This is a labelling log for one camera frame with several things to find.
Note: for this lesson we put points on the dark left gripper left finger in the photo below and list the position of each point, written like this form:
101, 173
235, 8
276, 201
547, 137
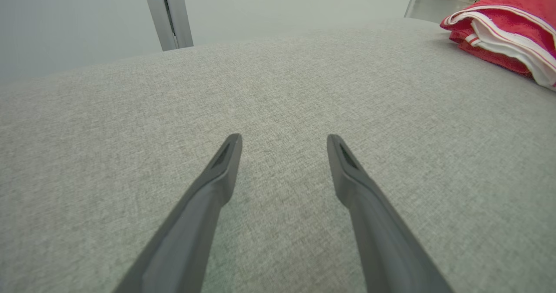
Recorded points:
191, 232

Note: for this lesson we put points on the red shorts white trim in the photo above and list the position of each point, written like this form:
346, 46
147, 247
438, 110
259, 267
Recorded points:
495, 58

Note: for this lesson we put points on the grey door frame post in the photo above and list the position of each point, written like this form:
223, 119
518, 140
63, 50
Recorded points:
180, 14

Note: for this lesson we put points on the red and white jersey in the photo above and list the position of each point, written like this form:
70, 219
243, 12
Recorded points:
512, 1

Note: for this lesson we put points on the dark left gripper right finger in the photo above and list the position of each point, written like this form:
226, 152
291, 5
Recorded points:
382, 241

